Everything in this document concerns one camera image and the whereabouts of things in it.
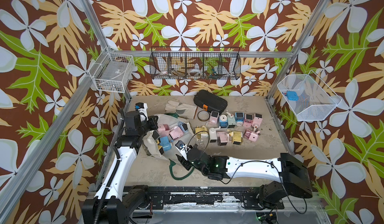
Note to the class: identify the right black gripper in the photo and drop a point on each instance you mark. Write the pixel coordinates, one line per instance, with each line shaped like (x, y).
(184, 161)

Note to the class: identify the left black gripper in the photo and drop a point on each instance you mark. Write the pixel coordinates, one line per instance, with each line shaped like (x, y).
(152, 121)

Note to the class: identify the cream tote bag green handles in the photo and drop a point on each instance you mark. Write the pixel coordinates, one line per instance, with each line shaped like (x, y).
(176, 129)

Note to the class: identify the white pencil sharpener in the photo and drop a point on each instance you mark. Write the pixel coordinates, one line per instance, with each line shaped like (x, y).
(213, 134)

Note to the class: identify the blue pencil sharpener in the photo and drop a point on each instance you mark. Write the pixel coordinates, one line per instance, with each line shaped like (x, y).
(223, 121)
(239, 118)

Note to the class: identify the green pencil sharpener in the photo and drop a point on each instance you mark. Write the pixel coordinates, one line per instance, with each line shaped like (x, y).
(231, 120)

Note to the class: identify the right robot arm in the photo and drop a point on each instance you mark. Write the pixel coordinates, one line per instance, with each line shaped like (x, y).
(288, 176)

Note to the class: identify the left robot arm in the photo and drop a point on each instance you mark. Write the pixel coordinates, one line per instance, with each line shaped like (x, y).
(109, 205)

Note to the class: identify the blue sharpener in bag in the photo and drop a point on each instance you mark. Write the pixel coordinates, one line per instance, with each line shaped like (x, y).
(165, 143)

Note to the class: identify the cream work glove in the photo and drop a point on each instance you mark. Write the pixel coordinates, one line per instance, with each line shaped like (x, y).
(183, 110)

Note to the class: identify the brown tape roll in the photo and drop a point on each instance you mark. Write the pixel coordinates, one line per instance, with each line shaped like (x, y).
(203, 116)

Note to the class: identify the black hard case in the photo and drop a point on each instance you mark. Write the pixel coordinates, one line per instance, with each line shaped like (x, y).
(210, 102)

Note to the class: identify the white tape roll in basket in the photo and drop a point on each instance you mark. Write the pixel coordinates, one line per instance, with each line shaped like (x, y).
(195, 72)

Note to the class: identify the blue object in basket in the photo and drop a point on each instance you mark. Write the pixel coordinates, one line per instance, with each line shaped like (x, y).
(292, 96)

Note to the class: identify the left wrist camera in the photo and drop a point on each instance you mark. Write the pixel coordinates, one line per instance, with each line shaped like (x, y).
(135, 121)

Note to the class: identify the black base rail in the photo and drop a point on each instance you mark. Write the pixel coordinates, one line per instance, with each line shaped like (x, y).
(244, 197)

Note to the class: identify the white wire basket left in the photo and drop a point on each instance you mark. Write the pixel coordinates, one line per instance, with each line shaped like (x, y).
(112, 71)

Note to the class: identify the white wire basket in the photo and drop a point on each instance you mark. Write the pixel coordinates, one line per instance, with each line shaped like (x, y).
(112, 71)
(316, 99)

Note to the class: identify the black wire basket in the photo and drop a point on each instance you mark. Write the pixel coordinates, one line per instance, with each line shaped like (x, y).
(217, 63)

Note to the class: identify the white wire basket right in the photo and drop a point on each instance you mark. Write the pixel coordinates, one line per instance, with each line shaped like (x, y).
(316, 99)

